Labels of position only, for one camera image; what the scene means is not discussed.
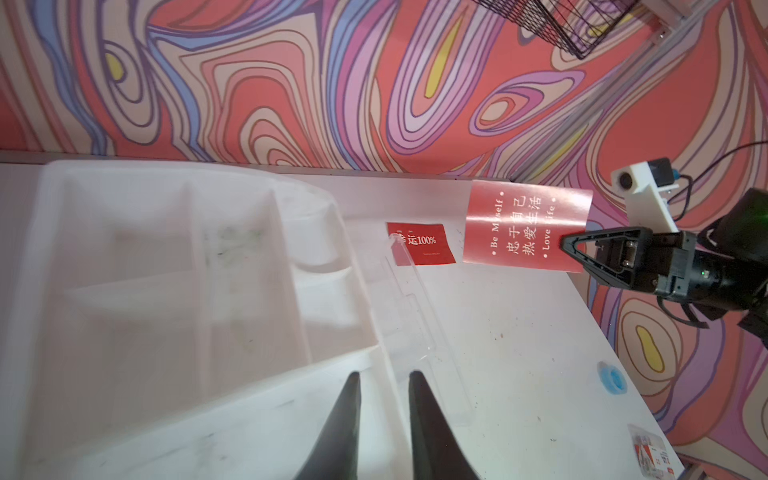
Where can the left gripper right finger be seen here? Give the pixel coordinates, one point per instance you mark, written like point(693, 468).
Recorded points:
point(436, 453)

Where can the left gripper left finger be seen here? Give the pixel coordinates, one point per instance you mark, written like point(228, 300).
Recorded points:
point(335, 452)

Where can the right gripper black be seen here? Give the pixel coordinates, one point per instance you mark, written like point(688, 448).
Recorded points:
point(674, 266)

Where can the red postcard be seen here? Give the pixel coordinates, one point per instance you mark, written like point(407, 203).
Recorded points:
point(522, 225)
point(420, 244)

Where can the white plastic drawer organizer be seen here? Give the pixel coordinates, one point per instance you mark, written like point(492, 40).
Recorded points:
point(187, 322)

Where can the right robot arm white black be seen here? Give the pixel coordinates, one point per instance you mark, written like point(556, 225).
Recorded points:
point(744, 229)

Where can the small red white packet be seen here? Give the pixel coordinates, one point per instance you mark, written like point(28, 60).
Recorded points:
point(651, 454)

